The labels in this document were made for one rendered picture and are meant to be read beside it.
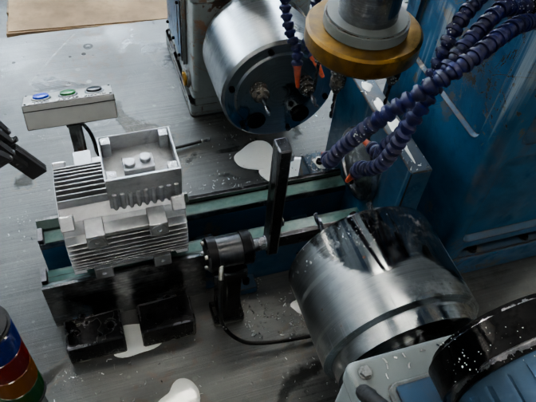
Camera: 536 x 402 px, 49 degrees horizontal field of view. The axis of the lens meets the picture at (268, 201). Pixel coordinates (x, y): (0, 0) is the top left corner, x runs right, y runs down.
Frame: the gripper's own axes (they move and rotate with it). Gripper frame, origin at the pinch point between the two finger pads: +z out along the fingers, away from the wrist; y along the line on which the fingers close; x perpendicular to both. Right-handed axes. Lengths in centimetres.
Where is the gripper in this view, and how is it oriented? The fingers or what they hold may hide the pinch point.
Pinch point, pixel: (24, 162)
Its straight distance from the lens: 106.2
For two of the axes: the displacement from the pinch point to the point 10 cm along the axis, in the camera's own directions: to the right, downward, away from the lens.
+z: 4.1, 4.6, 7.9
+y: -3.0, -7.5, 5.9
